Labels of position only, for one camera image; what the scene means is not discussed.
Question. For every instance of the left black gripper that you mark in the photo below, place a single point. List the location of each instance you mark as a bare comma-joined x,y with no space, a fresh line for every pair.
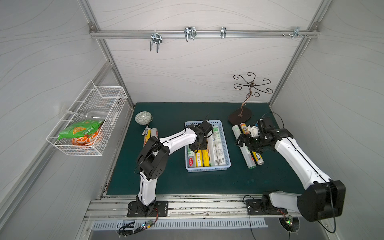
198,142

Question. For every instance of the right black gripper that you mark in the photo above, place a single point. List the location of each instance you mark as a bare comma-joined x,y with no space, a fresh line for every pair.
247,141

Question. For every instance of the white green wrap roll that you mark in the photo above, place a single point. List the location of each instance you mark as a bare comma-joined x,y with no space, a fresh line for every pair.
154,133
191,158

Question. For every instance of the yellow wrap roll long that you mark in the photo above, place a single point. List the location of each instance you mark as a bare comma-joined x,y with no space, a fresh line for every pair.
199,160

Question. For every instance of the light blue plastic basket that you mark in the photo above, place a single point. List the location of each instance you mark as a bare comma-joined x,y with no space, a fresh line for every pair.
225,148

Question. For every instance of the white wrap roll group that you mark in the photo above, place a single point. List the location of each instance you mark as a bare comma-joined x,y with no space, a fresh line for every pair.
212,152

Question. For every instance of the clear wrap roll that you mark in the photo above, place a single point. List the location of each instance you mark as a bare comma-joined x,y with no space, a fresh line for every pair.
245,152

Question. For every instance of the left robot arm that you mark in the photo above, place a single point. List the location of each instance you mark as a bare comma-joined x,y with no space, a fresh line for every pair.
153,158

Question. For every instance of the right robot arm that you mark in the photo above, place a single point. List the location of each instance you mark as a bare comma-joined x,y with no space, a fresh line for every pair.
323,197

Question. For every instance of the dark green table mat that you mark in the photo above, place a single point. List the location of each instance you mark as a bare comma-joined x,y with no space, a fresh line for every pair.
170,118

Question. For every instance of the bronze jewelry tree stand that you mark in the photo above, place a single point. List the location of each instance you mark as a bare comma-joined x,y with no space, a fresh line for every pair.
255,89

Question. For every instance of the single metal hook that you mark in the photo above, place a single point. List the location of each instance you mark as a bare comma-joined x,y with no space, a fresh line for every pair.
223,32

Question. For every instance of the double metal hook middle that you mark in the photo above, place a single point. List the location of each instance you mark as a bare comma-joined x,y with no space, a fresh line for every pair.
190,33

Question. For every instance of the double metal hook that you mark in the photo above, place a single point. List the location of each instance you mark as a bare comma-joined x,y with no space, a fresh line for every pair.
190,33
156,40

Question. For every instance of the green snack bag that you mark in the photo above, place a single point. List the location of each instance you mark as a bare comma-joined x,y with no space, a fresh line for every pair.
80,129

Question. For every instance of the orange snack bag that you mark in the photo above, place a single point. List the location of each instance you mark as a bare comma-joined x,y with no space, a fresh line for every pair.
85,141

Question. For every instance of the double metal hook left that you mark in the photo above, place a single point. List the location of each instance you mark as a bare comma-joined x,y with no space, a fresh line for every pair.
156,40

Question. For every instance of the metal hook right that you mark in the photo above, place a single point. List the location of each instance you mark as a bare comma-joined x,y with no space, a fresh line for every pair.
296,33

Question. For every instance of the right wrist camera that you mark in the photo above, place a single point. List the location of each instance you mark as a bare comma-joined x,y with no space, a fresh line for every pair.
254,131

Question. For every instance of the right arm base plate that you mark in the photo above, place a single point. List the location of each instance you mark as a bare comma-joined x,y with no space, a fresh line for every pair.
263,207

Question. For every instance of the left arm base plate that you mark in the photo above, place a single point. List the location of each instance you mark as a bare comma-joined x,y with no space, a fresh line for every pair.
137,209

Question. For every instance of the white slotted cable duct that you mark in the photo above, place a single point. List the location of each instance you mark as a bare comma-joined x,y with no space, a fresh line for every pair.
184,224

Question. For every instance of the aluminium top rail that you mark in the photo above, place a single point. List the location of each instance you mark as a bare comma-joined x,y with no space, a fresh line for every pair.
201,34

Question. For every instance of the aluminium rail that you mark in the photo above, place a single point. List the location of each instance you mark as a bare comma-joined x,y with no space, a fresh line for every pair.
201,34
179,207

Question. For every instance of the aluminium front rail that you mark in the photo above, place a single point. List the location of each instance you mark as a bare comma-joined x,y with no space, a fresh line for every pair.
179,207

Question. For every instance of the white wire wall basket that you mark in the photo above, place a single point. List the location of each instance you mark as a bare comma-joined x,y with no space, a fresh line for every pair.
94,103

